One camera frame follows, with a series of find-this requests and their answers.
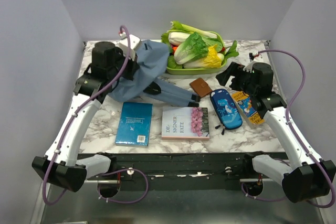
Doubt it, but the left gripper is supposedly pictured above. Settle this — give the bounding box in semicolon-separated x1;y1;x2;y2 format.
107;47;139;81

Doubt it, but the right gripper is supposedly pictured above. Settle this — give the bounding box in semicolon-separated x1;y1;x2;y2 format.
216;61;258;96

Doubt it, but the blue student backpack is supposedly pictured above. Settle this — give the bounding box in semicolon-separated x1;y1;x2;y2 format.
109;40;201;108

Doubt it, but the brown leather wallet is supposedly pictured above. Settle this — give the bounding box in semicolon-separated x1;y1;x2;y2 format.
190;78;212;98

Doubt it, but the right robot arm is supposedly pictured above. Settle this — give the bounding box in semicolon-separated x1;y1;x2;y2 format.
216;62;335;208

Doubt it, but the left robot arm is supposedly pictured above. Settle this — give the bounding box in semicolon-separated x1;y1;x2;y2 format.
32;38;140;195

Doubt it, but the green vegetable tray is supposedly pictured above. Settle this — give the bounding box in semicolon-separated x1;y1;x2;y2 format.
161;30;227;75

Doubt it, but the yellow napa cabbage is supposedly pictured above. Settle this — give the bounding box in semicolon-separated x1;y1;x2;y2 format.
183;44;224;69

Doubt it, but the spinach bunch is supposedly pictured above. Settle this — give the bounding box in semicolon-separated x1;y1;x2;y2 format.
224;40;239;60

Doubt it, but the blue dinosaur pencil case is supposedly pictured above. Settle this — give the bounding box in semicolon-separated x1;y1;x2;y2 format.
210;89;243;135

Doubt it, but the orange blue children's book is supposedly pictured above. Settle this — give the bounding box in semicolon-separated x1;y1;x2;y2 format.
232;91;265;128

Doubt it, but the green bok choy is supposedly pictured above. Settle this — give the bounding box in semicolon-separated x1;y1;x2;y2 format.
167;55;183;69

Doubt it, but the green napa cabbage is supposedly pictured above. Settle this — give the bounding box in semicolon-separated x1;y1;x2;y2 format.
174;32;208;65

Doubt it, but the orange carrot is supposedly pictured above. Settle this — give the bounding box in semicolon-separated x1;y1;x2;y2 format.
172;46;178;53

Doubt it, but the celery stalk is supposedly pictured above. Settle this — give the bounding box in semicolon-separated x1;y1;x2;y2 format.
171;20;217;39

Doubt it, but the teal blue book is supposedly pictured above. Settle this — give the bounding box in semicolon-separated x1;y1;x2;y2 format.
115;102;153;146

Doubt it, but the designer fate flower book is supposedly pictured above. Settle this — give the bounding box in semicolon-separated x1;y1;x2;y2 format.
161;106;210;140

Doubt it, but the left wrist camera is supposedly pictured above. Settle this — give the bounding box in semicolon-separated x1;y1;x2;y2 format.
117;32;141;61

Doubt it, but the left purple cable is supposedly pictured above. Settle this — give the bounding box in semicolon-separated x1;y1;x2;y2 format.
41;25;149;206

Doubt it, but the purple cable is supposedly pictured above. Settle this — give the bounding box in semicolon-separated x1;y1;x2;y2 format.
241;49;336;208
41;25;149;206

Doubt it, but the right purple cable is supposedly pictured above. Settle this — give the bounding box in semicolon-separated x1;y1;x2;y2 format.
241;49;336;208

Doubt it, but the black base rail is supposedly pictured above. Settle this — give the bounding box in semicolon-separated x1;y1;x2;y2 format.
78;152;287;192

